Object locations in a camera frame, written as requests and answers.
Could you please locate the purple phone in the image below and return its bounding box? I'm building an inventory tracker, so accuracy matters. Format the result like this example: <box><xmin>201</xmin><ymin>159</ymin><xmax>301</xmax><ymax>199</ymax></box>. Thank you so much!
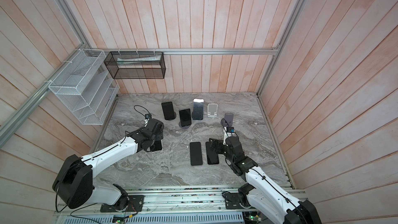
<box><xmin>190</xmin><ymin>142</ymin><xmax>203</xmax><ymax>166</ymax></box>

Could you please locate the white phone stand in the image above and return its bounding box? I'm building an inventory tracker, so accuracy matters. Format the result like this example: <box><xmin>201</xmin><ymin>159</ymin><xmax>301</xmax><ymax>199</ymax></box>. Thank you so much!
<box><xmin>207</xmin><ymin>103</ymin><xmax>218</xmax><ymax>118</ymax></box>

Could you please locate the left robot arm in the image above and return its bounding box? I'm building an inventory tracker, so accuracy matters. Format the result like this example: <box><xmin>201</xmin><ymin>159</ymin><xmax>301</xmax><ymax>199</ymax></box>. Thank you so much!
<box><xmin>52</xmin><ymin>118</ymin><xmax>164</xmax><ymax>212</ymax></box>

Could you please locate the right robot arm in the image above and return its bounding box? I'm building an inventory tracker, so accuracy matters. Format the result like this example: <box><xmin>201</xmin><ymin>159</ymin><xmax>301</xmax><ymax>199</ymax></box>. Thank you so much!
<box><xmin>209</xmin><ymin>136</ymin><xmax>321</xmax><ymax>224</ymax></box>

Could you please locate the purple round phone stand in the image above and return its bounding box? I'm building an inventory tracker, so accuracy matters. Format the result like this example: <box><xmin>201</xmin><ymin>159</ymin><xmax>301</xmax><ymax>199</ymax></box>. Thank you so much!
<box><xmin>220</xmin><ymin>113</ymin><xmax>234</xmax><ymax>127</ymax></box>

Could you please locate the grey round stand centre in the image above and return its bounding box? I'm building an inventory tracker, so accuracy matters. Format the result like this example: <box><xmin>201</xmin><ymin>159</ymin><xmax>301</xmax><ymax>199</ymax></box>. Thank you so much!
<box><xmin>178</xmin><ymin>121</ymin><xmax>191</xmax><ymax>130</ymax></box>

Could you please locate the black phone centre round stand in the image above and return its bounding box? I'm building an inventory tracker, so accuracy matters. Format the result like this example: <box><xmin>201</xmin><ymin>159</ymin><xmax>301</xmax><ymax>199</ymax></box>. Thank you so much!
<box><xmin>179</xmin><ymin>108</ymin><xmax>192</xmax><ymax>126</ymax></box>

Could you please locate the blue phone upright reflective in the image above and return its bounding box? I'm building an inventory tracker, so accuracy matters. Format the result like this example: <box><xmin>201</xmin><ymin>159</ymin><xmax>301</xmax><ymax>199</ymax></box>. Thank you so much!
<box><xmin>192</xmin><ymin>99</ymin><xmax>204</xmax><ymax>120</ymax></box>

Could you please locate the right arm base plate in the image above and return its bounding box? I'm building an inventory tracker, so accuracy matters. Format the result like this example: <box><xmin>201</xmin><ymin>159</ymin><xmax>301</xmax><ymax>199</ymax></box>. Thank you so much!
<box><xmin>222</xmin><ymin>191</ymin><xmax>251</xmax><ymax>209</ymax></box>

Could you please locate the aluminium rail frame front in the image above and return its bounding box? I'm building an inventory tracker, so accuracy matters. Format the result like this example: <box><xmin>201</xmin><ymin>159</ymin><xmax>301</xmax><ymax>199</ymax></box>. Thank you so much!
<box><xmin>52</xmin><ymin>186</ymin><xmax>267</xmax><ymax>224</ymax></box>

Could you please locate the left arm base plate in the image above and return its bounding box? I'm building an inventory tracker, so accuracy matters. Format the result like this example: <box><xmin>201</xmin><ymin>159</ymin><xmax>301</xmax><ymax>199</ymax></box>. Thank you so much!
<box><xmin>100</xmin><ymin>195</ymin><xmax>145</xmax><ymax>213</ymax></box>

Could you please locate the black wire mesh basket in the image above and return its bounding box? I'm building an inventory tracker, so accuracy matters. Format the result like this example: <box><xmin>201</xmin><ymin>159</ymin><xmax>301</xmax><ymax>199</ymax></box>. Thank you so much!
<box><xmin>104</xmin><ymin>51</ymin><xmax>166</xmax><ymax>79</ymax></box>

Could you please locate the white wire mesh shelf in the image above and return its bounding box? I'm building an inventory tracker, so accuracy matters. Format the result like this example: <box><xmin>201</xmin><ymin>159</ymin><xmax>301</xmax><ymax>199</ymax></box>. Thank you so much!
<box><xmin>49</xmin><ymin>49</ymin><xmax>119</xmax><ymax>125</ymax></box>

